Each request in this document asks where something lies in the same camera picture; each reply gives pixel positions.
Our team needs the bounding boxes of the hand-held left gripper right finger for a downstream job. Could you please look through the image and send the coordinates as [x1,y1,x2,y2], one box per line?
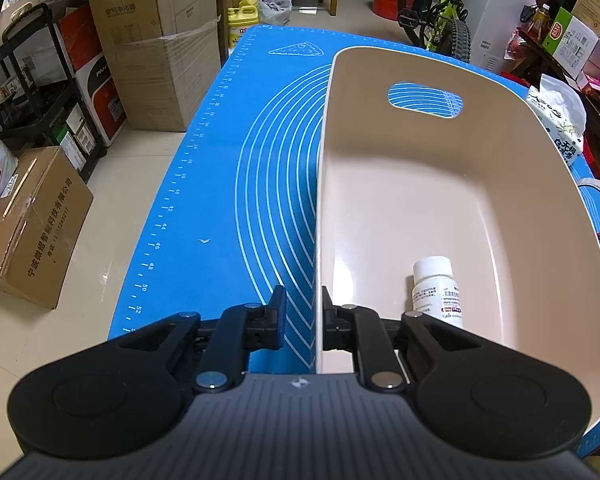
[321,285,487,391]

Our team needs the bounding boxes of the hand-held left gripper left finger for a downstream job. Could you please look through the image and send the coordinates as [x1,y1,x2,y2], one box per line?
[111,285,287,394]

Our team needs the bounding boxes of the beige plastic bin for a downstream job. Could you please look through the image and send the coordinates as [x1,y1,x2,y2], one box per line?
[314,46,600,433]

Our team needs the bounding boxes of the white medicine bottle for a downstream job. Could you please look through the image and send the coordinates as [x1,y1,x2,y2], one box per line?
[411,256,465,330]

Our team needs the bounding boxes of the blue silicone mat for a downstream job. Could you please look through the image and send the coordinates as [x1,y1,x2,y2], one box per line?
[107,24,600,461]

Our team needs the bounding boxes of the large wrapped cardboard box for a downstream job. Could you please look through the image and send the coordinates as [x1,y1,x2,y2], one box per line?
[112,20,223,133]

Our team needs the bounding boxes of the brown printed cardboard box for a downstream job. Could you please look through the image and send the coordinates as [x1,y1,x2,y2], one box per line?
[0,146,95,310]

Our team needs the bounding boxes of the green white small box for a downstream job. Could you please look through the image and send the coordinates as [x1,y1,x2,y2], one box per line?
[52,110,96,171]

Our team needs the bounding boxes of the white red appliance box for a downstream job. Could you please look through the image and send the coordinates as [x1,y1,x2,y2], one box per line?
[75,50,129,148]

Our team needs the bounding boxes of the yellow oil jug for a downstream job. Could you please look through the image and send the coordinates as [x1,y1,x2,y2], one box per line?
[237,0,261,26]
[228,7,258,48]

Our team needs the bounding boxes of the white tissue pack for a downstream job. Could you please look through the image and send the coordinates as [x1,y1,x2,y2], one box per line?
[525,74,588,167]

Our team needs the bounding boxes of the translucent plastic bag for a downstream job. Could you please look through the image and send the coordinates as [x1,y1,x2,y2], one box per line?
[256,0,293,26]

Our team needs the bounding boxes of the green black bicycle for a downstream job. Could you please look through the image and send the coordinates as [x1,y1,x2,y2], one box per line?
[397,0,473,63]

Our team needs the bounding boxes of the tall white carton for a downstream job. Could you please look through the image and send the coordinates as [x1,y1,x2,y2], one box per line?
[467,0,556,76]

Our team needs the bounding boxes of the red cardboard box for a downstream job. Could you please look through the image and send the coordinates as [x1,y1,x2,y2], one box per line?
[59,6,103,72]

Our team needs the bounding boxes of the orange drink bottle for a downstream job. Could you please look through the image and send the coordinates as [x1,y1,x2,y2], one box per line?
[527,4,553,41]

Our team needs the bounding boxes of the black utility cart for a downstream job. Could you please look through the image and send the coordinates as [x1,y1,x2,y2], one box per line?
[0,0,106,171]

